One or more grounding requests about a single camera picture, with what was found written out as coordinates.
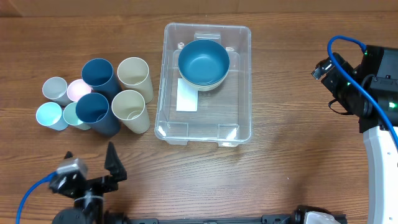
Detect small light blue cup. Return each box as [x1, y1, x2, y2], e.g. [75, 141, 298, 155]
[35, 102, 68, 131]

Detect small pink cup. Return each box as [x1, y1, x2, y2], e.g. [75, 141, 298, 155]
[67, 79, 92, 102]

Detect small grey cup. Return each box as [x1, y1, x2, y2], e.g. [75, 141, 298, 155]
[42, 77, 72, 106]

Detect dark blue bowl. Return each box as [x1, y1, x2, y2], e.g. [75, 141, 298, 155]
[178, 39, 230, 87]

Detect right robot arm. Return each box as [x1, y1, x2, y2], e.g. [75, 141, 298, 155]
[312, 46, 397, 223]

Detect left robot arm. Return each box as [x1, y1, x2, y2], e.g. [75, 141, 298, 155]
[49, 142, 130, 224]

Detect small mint green cup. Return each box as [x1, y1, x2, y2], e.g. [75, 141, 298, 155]
[63, 102, 90, 131]

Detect tall navy cup front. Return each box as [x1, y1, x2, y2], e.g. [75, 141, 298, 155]
[76, 93, 121, 137]

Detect tall navy cup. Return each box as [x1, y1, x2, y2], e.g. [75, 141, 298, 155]
[81, 58, 122, 103]
[76, 93, 121, 137]

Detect tall beige cup front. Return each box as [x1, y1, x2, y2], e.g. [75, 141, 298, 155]
[111, 90, 150, 134]

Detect tall beige cup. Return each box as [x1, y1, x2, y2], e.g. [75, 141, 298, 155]
[117, 57, 154, 103]
[111, 90, 150, 134]

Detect tall navy cup rear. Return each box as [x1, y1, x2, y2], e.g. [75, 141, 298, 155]
[81, 58, 122, 103]

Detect tall beige cup rear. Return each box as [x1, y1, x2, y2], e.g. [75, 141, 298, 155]
[117, 57, 154, 103]

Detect white label in bin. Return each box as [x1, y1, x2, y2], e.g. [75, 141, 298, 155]
[176, 78, 198, 112]

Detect cream bowl stack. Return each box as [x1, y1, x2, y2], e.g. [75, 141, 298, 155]
[181, 74, 228, 91]

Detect clear plastic storage bin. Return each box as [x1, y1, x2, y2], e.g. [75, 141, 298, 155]
[154, 23, 252, 147]

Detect left blue cable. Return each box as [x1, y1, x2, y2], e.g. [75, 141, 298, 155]
[15, 171, 58, 224]

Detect blue cable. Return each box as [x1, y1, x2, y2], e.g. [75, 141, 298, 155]
[15, 171, 58, 224]
[326, 35, 398, 147]

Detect right blue cable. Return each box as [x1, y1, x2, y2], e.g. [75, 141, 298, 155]
[326, 35, 398, 147]

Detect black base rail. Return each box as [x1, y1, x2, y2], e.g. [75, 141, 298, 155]
[115, 212, 304, 224]

